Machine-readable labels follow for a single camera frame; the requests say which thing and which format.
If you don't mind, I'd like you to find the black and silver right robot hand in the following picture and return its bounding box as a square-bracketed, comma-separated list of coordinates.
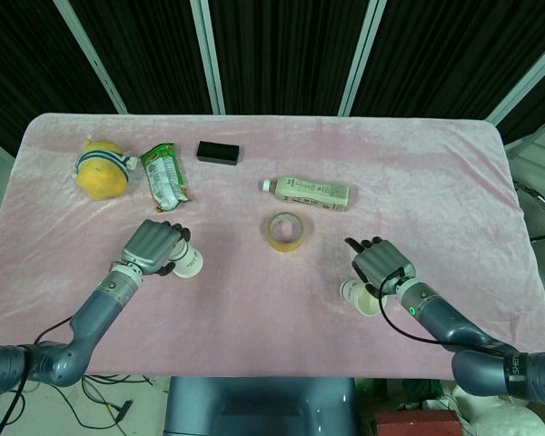
[343, 235, 417, 296]

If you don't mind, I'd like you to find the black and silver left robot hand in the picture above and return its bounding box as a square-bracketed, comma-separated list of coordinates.
[120, 219, 192, 277]

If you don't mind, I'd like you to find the white paper cup with print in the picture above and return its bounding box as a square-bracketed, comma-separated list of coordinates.
[170, 239, 204, 279]

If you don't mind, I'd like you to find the plain white paper cup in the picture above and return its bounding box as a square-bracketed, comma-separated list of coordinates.
[339, 278, 390, 318]

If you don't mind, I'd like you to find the green snack packet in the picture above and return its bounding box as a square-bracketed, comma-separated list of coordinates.
[139, 142, 194, 213]

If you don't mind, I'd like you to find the yellow plush toy striped scarf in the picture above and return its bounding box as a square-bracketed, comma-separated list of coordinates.
[74, 135, 140, 201]

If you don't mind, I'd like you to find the yellow adhesive tape roll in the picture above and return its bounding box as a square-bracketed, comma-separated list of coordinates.
[261, 211, 316, 255]

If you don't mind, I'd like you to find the black rectangular box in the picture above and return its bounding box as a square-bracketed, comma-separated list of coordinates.
[194, 140, 242, 167]

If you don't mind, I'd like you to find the dark green bag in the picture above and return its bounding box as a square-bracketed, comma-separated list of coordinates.
[401, 377, 441, 401]

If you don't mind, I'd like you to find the pink velvet tablecloth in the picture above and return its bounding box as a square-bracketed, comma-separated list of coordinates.
[0, 112, 545, 378]

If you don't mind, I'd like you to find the red box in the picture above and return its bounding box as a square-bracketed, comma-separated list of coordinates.
[374, 410, 460, 436]

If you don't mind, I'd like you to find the blue-grey robot torso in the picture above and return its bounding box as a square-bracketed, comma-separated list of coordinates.
[163, 376, 358, 436]

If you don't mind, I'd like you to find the white plastic bag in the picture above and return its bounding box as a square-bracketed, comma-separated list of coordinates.
[456, 397, 545, 436]

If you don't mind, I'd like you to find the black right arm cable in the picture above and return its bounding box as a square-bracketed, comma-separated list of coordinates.
[377, 267, 517, 358]

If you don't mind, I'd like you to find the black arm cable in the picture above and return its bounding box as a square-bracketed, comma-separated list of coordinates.
[0, 317, 74, 436]
[377, 267, 517, 358]

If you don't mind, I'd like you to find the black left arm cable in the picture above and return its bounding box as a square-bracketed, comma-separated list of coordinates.
[0, 317, 74, 436]

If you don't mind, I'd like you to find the black floor cable with plug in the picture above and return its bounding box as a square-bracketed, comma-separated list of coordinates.
[0, 376, 164, 436]

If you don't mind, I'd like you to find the black metal chair frame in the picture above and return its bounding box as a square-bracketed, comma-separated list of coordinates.
[515, 179, 545, 242]

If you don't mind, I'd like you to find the white partition frame post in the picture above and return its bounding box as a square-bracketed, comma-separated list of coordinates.
[54, 0, 128, 114]
[190, 0, 226, 114]
[338, 0, 387, 117]
[483, 31, 545, 126]

